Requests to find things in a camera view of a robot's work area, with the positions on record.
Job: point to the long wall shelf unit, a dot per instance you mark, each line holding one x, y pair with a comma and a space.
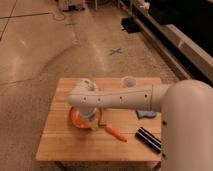
184, 27

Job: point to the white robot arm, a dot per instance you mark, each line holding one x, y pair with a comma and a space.
186, 108

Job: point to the orange carrot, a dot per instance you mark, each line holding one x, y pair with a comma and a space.
112, 131

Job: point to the white equipment base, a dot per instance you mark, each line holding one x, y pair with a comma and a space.
65, 5

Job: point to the black box on floor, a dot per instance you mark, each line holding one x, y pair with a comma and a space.
130, 25

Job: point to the wooden table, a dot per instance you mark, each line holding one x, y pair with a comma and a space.
63, 142

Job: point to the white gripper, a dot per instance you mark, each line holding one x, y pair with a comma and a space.
94, 123

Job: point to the orange ceramic bowl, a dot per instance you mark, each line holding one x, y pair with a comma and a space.
79, 117

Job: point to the blue sponge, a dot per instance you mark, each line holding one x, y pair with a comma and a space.
145, 114

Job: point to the black striped rectangular block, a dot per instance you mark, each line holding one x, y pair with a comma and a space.
149, 139

